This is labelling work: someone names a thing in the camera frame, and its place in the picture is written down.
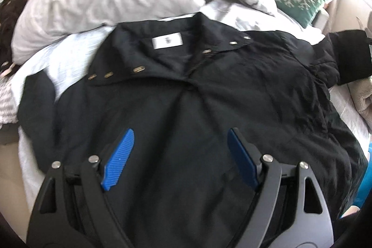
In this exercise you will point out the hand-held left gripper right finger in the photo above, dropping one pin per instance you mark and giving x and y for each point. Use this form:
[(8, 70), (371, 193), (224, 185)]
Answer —
[(241, 158)]

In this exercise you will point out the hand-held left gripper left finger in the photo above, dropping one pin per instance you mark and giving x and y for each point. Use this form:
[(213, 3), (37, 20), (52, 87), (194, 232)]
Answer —
[(119, 158)]

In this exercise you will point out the black jacket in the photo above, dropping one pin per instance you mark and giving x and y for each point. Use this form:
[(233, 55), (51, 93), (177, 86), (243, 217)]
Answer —
[(189, 97)]

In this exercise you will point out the white checked bed sheet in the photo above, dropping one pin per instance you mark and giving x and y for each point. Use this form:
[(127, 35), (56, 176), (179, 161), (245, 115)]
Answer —
[(72, 56)]

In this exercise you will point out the blue plastic bin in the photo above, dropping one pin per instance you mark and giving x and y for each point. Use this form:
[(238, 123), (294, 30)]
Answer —
[(364, 178)]

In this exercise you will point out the grey white houndstooth cloth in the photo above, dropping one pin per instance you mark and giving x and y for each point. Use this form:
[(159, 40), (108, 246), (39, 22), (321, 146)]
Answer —
[(7, 99)]

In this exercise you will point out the beige towel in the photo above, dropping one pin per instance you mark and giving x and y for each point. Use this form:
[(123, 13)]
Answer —
[(361, 97)]

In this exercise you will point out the grey upholstered bench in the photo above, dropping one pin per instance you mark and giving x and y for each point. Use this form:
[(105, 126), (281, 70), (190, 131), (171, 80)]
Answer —
[(321, 20)]

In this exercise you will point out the dark brown cloth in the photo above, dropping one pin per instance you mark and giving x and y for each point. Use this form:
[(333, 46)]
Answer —
[(11, 21)]

